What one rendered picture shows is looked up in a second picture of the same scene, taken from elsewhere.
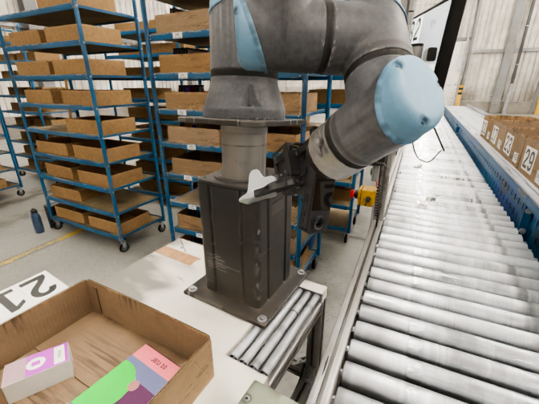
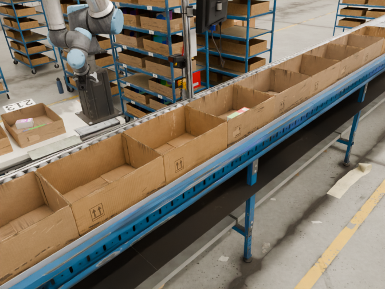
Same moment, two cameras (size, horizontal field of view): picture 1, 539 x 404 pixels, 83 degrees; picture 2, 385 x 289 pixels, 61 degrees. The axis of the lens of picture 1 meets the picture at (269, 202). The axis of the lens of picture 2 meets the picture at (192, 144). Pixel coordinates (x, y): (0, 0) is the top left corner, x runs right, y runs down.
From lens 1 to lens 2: 1.76 m
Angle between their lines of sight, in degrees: 22
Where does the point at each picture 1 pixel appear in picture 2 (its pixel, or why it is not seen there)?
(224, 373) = (69, 132)
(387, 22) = (75, 39)
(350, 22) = (69, 39)
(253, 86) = not seen: hidden behind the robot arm
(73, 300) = (37, 108)
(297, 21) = (58, 38)
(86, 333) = (39, 119)
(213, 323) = (76, 122)
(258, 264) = (89, 103)
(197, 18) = not seen: outside the picture
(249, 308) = (90, 120)
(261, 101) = not seen: hidden behind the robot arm
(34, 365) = (23, 121)
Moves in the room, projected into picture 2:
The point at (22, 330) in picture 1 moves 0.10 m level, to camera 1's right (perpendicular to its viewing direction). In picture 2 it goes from (22, 113) to (33, 115)
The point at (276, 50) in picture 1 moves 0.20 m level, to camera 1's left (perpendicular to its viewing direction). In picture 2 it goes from (56, 44) to (28, 42)
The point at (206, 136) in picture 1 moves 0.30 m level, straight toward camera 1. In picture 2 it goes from (131, 41) to (121, 49)
